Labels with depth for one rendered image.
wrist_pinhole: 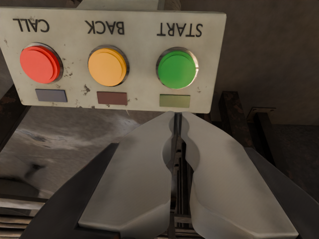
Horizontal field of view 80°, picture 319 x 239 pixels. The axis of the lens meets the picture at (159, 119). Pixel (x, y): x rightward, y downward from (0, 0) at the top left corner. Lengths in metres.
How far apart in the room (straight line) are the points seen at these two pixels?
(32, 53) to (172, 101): 0.16
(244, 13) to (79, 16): 0.72
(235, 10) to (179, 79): 0.67
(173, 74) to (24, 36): 0.16
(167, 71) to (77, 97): 0.12
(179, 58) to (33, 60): 0.15
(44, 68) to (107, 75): 0.07
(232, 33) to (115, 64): 0.73
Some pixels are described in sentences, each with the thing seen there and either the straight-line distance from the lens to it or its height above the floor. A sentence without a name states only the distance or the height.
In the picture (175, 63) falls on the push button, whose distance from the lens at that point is 0.20.
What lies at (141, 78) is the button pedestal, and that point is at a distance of 0.22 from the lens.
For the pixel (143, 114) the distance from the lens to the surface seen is 0.39.
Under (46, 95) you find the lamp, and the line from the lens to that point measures 0.27.
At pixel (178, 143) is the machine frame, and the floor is 0.07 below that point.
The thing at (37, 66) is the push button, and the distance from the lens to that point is 0.25.
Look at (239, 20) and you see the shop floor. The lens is 0.88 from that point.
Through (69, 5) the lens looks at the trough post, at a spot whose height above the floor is 0.01.
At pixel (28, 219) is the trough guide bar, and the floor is 0.71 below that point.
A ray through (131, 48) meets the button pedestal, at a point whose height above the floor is 0.59.
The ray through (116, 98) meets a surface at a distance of 0.24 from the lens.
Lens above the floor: 0.78
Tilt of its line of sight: 40 degrees down
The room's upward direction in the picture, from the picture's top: 175 degrees counter-clockwise
